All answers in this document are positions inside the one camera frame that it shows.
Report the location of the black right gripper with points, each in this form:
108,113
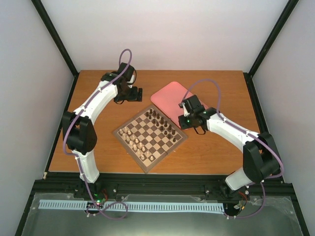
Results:
183,125

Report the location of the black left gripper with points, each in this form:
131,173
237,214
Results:
135,97

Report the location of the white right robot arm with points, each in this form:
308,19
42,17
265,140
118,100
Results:
260,155

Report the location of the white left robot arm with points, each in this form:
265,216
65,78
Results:
79,135

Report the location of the pink tray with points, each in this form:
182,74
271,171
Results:
168,98

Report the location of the wooden chessboard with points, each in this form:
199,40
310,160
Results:
148,138

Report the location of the light blue cable duct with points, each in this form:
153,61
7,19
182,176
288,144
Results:
141,207

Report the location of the black aluminium frame rail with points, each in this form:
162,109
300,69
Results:
115,186

